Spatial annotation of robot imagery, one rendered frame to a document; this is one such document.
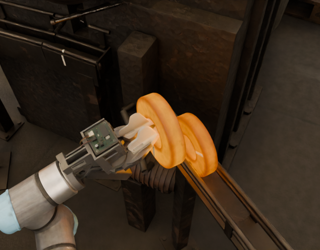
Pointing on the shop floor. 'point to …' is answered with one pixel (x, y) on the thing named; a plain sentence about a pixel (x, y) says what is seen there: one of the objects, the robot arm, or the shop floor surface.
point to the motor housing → (145, 191)
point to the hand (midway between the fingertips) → (160, 125)
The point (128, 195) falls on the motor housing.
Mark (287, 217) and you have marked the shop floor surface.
